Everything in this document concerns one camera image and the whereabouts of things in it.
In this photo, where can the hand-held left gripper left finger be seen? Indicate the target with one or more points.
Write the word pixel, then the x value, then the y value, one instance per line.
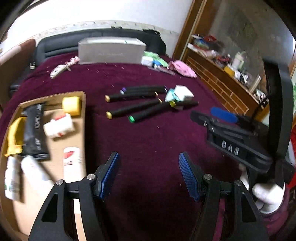
pixel 109 176

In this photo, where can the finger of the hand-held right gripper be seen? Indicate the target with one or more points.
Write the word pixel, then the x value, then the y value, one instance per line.
pixel 198 117
pixel 223 114

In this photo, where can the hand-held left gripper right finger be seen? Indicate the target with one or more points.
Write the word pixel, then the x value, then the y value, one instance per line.
pixel 188 176

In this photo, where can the black marker yellow-green cap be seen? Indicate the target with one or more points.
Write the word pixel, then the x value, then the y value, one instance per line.
pixel 187 104

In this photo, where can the small white box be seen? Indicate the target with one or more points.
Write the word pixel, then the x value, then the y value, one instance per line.
pixel 183 92

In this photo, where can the teal tissue packet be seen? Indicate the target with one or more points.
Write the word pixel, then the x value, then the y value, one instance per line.
pixel 170 95

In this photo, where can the white bottle red label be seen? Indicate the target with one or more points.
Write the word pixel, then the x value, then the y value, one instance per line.
pixel 59 125
pixel 72 162

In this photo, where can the black marker green cap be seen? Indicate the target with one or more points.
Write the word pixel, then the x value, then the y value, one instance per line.
pixel 150 111

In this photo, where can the black marker purple cap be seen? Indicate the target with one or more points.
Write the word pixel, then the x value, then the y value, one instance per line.
pixel 145 89

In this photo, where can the brown cardboard box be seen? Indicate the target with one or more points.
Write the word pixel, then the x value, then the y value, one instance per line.
pixel 55 148

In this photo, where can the black marker yellow cap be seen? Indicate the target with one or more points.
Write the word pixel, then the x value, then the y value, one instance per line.
pixel 134 108
pixel 131 96

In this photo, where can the white bottle green label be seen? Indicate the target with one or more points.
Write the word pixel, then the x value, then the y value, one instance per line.
pixel 32 171
pixel 11 183

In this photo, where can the yellow round jar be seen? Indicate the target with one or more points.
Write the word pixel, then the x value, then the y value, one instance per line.
pixel 71 105

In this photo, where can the black gold-patterned snack packet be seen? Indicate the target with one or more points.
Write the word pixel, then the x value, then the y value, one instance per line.
pixel 34 132

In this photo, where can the gold foil packet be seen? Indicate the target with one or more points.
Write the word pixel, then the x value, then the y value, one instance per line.
pixel 15 136

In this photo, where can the person's right forearm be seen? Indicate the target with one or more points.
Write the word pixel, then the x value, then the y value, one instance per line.
pixel 277 222

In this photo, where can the person's right hand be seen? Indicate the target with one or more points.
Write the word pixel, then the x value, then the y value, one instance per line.
pixel 268 194

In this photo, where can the wooden cabinet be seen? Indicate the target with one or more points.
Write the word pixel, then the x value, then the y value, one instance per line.
pixel 222 81

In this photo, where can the yellow box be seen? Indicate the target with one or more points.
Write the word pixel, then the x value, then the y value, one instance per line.
pixel 229 70

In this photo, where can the maroon velvet tablecloth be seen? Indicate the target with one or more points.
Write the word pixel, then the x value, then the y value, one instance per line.
pixel 143 143

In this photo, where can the pink knitted cloth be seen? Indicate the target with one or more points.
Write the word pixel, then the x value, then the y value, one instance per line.
pixel 182 68

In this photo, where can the clear plastic bag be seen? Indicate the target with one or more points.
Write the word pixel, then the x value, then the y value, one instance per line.
pixel 164 70

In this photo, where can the green cloth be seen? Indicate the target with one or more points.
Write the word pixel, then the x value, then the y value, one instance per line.
pixel 159 61

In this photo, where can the colourful box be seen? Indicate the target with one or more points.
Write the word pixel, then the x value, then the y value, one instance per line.
pixel 203 41

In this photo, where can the small white device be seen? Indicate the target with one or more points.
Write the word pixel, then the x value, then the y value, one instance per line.
pixel 146 61

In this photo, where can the grey shoe box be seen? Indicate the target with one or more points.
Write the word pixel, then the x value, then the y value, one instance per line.
pixel 111 53

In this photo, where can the black leather sofa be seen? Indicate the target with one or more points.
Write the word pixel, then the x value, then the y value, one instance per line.
pixel 57 44

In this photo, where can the brown upholstered chair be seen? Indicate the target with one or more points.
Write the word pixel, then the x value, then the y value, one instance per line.
pixel 16 60

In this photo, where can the wooden door frame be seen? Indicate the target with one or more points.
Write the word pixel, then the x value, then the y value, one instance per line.
pixel 187 30

